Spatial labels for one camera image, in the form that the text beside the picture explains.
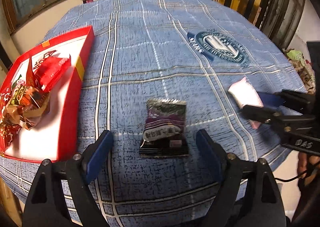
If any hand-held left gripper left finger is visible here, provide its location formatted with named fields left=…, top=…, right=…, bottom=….
left=22, top=129, right=114, bottom=227

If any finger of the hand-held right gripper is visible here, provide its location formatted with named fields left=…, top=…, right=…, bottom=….
left=241, top=104, right=318, bottom=130
left=257, top=89, right=317, bottom=116

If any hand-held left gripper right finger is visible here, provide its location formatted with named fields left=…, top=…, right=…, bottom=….
left=196, top=129, right=287, bottom=227

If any white snack packet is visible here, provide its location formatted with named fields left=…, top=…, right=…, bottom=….
left=227, top=76, right=265, bottom=128

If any red cardboard box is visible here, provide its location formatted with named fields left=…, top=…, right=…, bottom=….
left=0, top=25, right=95, bottom=163

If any dark purple snack packet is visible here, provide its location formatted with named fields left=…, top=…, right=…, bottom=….
left=139, top=98, right=189, bottom=158

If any brown gold snack packet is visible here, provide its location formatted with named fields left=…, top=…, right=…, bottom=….
left=0, top=84, right=50, bottom=130

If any red heart pattern snack packet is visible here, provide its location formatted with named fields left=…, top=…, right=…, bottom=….
left=0, top=124, right=23, bottom=153

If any plain red snack packet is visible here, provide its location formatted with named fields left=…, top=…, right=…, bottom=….
left=32, top=54, right=73, bottom=92

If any red floral snack packet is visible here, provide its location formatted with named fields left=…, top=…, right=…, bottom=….
left=0, top=87, right=14, bottom=110

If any person's right hand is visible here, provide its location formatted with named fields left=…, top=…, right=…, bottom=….
left=297, top=152, right=320, bottom=187

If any green plastic bag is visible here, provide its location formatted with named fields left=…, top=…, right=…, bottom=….
left=286, top=49, right=304, bottom=61

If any dark glass door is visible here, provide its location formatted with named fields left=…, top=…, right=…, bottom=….
left=260, top=0, right=307, bottom=49

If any blue plaid blanket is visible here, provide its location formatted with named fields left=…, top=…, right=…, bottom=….
left=0, top=0, right=309, bottom=225

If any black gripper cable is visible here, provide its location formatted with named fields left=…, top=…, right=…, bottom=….
left=275, top=162, right=318, bottom=183

